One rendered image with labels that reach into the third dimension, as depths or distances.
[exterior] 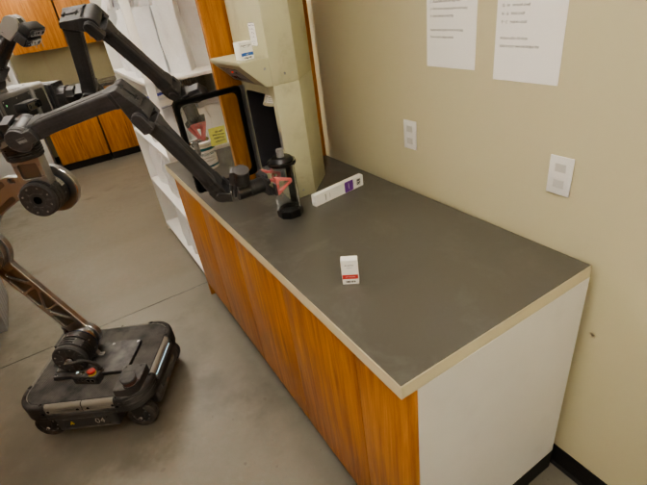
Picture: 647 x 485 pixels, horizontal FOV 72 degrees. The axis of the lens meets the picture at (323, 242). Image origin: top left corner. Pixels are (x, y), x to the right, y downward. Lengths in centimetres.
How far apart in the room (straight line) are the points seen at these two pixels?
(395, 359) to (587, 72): 85
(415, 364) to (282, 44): 121
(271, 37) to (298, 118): 31
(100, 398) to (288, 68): 164
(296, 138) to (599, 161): 106
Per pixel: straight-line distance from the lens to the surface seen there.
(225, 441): 223
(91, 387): 241
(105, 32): 185
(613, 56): 131
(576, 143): 139
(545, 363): 152
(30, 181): 205
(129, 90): 150
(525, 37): 143
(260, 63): 172
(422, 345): 111
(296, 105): 180
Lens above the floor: 171
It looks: 30 degrees down
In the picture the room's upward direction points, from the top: 8 degrees counter-clockwise
